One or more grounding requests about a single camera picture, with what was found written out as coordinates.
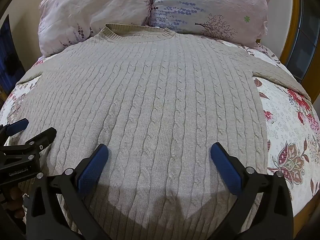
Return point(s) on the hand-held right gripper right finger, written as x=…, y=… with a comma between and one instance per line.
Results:
x=225, y=165

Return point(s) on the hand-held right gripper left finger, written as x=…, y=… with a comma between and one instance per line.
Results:
x=93, y=164

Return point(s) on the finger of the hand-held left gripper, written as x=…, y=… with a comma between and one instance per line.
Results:
x=41, y=137
x=18, y=125

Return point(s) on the person's left hand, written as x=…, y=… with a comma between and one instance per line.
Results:
x=15, y=202

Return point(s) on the floral bed sheet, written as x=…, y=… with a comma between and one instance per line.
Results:
x=287, y=135

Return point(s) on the dark blue curtain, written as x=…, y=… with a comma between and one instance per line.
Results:
x=7, y=52

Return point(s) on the pink floral pillow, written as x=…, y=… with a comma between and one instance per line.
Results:
x=92, y=10
x=210, y=7

